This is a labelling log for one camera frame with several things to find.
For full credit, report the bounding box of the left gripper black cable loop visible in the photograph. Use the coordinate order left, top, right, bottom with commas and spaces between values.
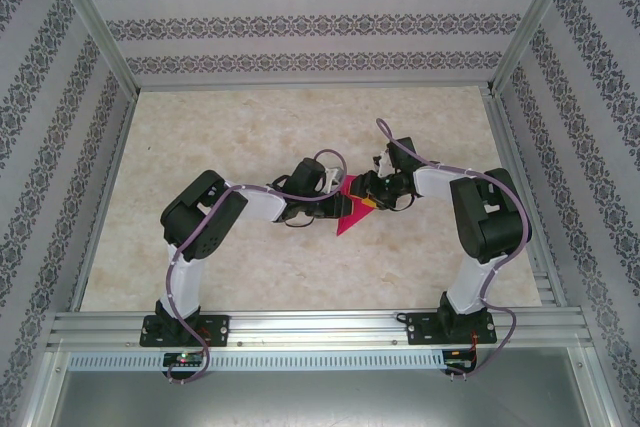
282, 211, 321, 229

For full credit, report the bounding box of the magenta cloth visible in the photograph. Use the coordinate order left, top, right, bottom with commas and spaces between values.
333, 174, 375, 238

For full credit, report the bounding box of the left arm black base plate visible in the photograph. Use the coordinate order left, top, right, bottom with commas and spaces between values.
141, 314, 231, 348

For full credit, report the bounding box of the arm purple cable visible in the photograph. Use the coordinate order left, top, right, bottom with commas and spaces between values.
374, 118, 532, 382
166, 148, 349, 386

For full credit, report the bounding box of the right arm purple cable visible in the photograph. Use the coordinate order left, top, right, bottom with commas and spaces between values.
374, 118, 532, 382

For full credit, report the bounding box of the right gripper black cable loop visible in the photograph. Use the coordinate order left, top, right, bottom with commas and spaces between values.
384, 191, 419, 212

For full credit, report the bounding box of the aluminium rear frame beam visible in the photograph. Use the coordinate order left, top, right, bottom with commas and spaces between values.
134, 79, 496, 93

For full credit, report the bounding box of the aluminium frame post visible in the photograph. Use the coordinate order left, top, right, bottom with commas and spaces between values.
43, 0, 141, 98
487, 0, 586, 98

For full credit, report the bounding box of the aluminium frame bar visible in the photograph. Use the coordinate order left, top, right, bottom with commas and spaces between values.
14, 349, 69, 427
574, 346, 626, 427

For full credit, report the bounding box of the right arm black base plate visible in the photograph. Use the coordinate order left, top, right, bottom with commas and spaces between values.
405, 311, 496, 347

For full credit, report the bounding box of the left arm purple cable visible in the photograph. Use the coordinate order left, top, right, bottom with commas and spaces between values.
166, 148, 349, 386

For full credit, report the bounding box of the slotted grey cable duct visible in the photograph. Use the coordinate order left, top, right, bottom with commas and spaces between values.
67, 350, 446, 371

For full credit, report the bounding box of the aluminium mounting rail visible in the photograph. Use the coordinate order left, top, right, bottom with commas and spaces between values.
47, 310, 591, 349

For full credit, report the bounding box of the gripper black cable loop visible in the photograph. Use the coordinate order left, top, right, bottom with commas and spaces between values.
282, 211, 321, 229
384, 191, 419, 212

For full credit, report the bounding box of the grey sheet metal panel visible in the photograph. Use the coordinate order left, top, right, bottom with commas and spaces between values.
42, 369, 601, 427

